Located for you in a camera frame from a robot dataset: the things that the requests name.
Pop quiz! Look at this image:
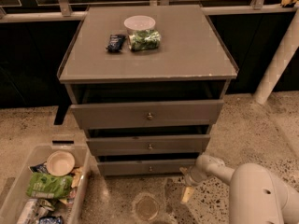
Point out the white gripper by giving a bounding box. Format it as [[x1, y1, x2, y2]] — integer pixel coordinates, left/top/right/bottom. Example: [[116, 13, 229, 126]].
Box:
[[179, 166, 206, 203]]

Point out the grey bottom drawer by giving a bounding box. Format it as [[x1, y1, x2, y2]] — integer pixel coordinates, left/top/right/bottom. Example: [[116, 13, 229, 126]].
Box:
[[98, 159, 195, 176]]

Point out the grey drawer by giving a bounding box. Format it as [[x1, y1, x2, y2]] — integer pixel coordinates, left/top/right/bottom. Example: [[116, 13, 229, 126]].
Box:
[[70, 100, 223, 130], [98, 159, 195, 176], [87, 134, 210, 156]]

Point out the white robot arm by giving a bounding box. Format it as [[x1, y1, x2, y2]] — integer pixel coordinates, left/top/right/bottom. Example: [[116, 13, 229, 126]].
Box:
[[179, 154, 299, 224]]

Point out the grey middle drawer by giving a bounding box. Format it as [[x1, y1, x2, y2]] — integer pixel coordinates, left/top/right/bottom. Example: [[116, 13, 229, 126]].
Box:
[[87, 134, 210, 156]]

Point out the grey top drawer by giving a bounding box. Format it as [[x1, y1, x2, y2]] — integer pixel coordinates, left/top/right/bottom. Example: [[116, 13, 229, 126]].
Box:
[[70, 100, 223, 130]]

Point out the grey drawer cabinet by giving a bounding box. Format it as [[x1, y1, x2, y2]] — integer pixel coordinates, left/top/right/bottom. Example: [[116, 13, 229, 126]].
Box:
[[59, 5, 237, 165]]

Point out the round floor drain cover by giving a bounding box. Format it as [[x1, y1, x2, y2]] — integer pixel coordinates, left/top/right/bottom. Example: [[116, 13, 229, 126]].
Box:
[[134, 194, 160, 221]]

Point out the cream bowl in bin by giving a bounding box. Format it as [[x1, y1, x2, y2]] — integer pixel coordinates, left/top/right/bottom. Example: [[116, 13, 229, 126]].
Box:
[[46, 151, 75, 176]]

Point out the blue packet in bin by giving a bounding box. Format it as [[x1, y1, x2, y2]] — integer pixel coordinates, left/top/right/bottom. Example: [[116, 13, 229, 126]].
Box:
[[38, 217, 64, 224]]

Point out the green chip bag in bin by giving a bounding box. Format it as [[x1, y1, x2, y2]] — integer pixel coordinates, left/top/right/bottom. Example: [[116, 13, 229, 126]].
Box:
[[26, 173, 73, 199]]

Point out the green snack bag on cabinet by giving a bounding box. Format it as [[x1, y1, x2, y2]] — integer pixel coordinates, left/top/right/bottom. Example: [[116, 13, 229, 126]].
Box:
[[129, 30, 161, 51]]

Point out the white packet in bin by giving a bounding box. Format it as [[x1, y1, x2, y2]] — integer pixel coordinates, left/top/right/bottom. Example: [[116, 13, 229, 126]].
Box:
[[16, 198, 55, 224]]

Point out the dark blue snack packet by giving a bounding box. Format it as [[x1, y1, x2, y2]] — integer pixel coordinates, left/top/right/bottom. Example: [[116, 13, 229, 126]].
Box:
[[106, 35, 126, 52]]

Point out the white plastic bowl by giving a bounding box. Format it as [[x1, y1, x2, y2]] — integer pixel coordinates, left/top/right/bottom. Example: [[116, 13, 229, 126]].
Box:
[[123, 15, 156, 35]]

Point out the white diagonal pillar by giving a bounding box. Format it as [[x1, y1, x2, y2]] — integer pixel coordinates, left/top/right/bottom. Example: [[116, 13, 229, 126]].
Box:
[[253, 10, 299, 105]]

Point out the clear plastic storage bin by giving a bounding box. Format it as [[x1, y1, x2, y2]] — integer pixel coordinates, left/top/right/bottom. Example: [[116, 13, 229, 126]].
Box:
[[0, 145, 91, 224]]

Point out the yellow object on ledge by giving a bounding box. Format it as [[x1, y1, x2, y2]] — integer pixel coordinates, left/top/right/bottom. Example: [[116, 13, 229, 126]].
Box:
[[280, 0, 298, 7]]

